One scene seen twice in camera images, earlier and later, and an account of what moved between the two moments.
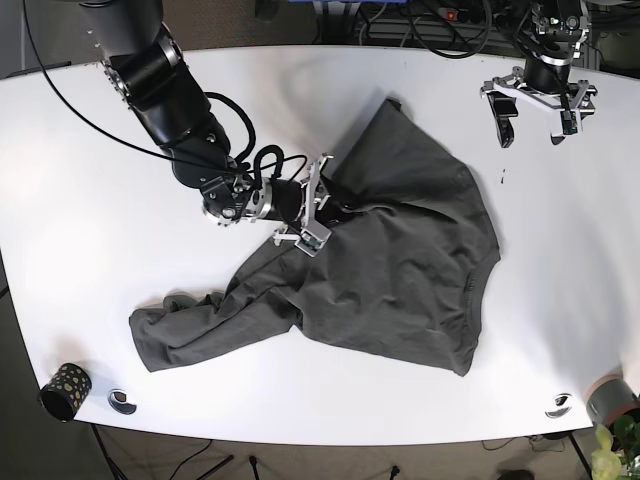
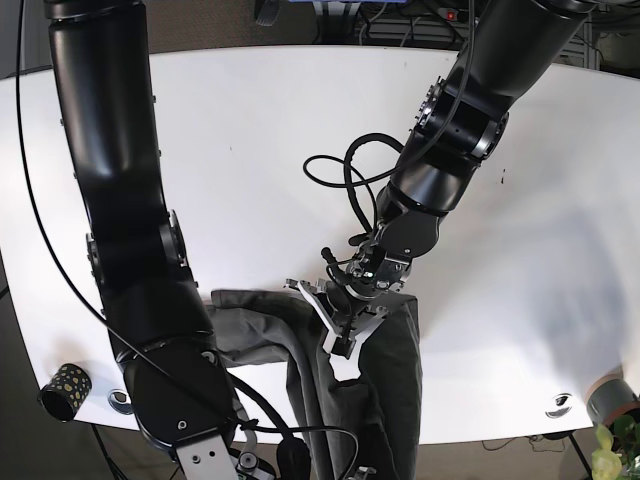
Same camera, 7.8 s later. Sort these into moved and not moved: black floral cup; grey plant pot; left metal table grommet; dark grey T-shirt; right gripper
Moved: dark grey T-shirt; right gripper
Not moved: grey plant pot; left metal table grommet; black floral cup
